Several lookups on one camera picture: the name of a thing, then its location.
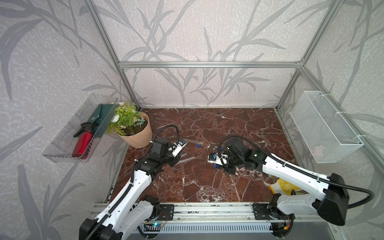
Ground clear test tube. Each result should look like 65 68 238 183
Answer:
185 139 203 145
177 157 195 165

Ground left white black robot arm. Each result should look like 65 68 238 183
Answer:
79 138 187 240

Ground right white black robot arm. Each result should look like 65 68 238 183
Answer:
216 147 350 226

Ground terracotta pot with green plant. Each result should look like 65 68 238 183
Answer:
107 102 153 149

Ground yellow work glove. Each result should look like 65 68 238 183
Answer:
269 179 302 196

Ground red spray bottle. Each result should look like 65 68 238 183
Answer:
72 123 98 160

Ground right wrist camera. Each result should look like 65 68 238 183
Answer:
208 153 229 166

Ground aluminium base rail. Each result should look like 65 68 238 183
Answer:
86 201 340 224

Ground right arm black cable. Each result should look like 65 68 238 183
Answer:
218 134 375 210

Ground white wire mesh basket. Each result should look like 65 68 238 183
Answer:
290 91 364 164

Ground clear plastic wall bin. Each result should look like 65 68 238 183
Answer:
43 94 119 163

